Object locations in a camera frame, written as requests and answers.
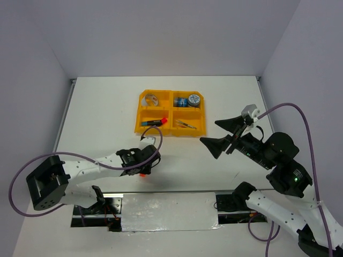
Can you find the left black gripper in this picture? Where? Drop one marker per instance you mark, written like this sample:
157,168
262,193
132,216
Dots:
147,169

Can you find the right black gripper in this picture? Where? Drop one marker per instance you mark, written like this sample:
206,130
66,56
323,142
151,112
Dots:
215,144

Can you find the red pen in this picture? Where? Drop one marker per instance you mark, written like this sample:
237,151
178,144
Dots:
181,124

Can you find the pink cap black highlighter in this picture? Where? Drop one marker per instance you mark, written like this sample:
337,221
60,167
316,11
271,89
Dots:
160,122

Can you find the blue pen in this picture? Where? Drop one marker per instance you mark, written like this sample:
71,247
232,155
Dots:
190,126

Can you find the silver clear tape roll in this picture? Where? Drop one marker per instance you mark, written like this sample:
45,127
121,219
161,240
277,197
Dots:
149,100

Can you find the blue cap black highlighter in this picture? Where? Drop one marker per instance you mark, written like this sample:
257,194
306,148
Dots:
149,123

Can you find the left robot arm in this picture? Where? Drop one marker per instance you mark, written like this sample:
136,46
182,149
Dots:
55,181

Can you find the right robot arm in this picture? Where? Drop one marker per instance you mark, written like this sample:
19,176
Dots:
314,227

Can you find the yellow four-compartment organizer tray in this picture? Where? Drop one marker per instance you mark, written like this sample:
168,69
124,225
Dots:
190,115

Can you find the silver foil covered panel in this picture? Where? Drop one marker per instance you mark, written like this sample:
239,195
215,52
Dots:
156,212

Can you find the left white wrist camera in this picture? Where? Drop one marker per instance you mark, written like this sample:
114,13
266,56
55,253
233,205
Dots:
146,141

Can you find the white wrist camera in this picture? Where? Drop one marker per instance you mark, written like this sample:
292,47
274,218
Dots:
250,116
146,141

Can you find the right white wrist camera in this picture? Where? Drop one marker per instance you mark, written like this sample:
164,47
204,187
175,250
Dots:
250,116

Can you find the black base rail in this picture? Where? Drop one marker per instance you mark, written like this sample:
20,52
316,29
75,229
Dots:
109,217

